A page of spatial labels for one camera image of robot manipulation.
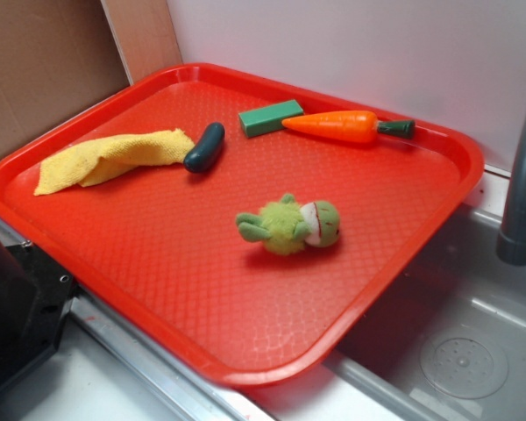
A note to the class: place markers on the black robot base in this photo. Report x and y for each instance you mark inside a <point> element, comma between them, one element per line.
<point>34,300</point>

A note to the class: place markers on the brown cardboard panel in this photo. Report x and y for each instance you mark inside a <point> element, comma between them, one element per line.
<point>57,58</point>

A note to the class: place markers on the yellow cloth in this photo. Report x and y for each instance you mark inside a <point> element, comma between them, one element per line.
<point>97,161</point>

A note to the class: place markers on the green plush toy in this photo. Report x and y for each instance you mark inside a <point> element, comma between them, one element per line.
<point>287,227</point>

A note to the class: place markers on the orange toy carrot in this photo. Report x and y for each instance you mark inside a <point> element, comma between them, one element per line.
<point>350,126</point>

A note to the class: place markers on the grey toy sink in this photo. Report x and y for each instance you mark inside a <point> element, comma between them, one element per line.
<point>447,339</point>

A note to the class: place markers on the red plastic tray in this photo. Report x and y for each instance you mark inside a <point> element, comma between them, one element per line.
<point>160,246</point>

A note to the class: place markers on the green rectangular block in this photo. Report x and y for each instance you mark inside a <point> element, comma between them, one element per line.
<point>264,120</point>

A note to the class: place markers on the dark green toy cucumber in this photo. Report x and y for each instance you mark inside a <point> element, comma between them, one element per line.
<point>204,155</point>

